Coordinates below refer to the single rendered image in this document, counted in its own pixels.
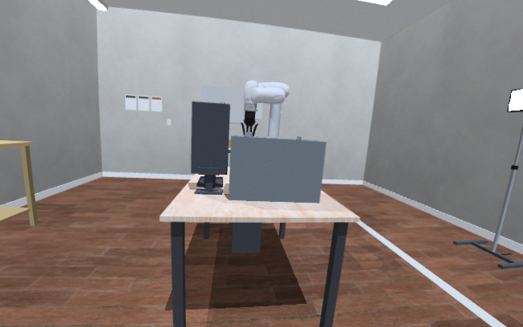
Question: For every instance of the grey tool chest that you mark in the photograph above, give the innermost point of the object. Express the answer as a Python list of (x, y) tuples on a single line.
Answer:
[(275, 169)]

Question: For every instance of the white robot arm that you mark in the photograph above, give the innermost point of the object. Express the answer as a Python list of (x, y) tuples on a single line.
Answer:
[(271, 93)]

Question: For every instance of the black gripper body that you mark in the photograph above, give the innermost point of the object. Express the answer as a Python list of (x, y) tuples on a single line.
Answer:
[(249, 116)]

